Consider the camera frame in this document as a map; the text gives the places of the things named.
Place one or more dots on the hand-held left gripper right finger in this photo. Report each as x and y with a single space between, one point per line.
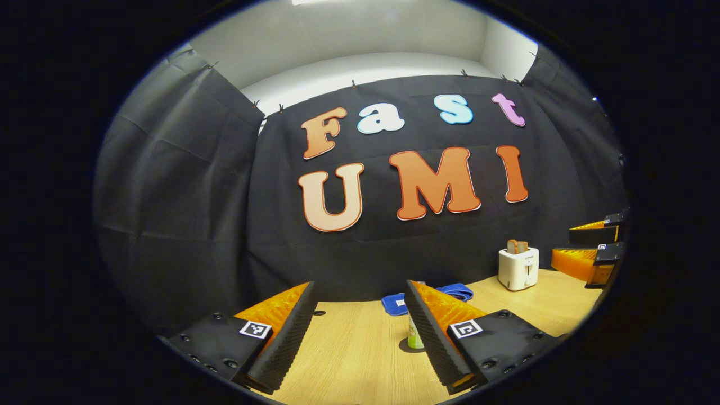
436 343

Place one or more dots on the toast slices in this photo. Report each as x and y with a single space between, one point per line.
517 246

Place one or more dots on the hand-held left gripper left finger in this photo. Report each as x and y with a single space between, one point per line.
287 343

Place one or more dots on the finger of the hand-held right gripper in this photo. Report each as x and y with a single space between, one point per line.
579 265
593 235

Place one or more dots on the cream toaster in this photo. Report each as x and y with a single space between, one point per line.
518 270

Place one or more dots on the blue cloth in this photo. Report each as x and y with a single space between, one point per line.
394 304

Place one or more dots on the white green water bottle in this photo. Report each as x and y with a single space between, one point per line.
415 337

